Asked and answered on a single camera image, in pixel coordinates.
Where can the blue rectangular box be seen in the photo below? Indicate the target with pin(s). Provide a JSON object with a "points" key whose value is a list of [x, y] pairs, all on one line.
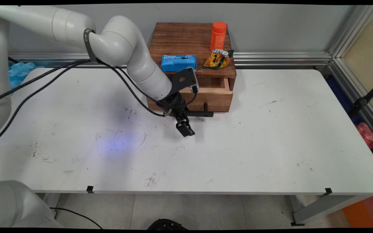
{"points": [[178, 63]]}

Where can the aluminium frame post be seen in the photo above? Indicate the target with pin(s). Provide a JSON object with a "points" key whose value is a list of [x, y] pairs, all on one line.
{"points": [[340, 43]]}

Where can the blue bin under table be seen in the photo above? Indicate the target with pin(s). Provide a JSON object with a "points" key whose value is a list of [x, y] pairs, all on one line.
{"points": [[338, 94]]}

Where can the black wrist mount bracket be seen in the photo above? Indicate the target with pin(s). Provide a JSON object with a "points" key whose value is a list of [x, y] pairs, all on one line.
{"points": [[176, 82]]}

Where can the grey table leg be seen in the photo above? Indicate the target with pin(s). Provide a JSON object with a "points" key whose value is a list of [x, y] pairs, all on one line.
{"points": [[319, 208]]}

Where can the aluminium side rail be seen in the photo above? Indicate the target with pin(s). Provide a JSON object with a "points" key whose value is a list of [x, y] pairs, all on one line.
{"points": [[351, 87]]}

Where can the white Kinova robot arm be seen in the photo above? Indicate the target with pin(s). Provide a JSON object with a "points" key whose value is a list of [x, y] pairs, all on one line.
{"points": [[118, 42]]}

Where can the black round floor object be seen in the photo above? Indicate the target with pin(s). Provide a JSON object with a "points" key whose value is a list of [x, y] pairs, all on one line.
{"points": [[167, 225]]}

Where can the brown wooden drawer cabinet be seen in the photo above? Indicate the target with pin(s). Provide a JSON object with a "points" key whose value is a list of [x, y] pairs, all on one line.
{"points": [[186, 38]]}

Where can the aluminium wall rail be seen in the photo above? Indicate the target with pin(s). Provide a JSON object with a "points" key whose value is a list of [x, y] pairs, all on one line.
{"points": [[270, 60]]}

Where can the pink plastic bag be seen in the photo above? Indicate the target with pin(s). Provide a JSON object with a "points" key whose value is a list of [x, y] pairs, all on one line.
{"points": [[366, 134]]}

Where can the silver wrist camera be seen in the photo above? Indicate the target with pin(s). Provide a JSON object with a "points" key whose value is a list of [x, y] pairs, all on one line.
{"points": [[194, 89]]}

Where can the blue bubble wrap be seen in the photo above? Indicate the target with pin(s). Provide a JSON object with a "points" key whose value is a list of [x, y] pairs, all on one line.
{"points": [[19, 72]]}

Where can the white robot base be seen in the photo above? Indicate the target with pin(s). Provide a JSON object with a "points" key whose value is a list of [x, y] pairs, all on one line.
{"points": [[11, 205]]}

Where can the orange plastic bottle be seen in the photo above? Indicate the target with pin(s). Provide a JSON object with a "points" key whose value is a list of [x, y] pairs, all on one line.
{"points": [[218, 37]]}

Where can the orange box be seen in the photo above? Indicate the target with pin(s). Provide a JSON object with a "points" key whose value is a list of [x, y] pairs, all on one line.
{"points": [[364, 212]]}

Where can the yellow green snack bag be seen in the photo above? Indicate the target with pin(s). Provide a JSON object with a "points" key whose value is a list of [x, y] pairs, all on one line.
{"points": [[217, 61]]}

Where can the black tape marker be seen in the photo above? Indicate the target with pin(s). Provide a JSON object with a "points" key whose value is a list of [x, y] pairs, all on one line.
{"points": [[90, 189], [328, 191]]}

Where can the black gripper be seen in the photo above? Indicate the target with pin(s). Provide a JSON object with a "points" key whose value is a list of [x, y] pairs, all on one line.
{"points": [[173, 105]]}

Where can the black tripod leg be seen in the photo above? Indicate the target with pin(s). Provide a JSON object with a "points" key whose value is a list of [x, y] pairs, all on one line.
{"points": [[361, 102]]}

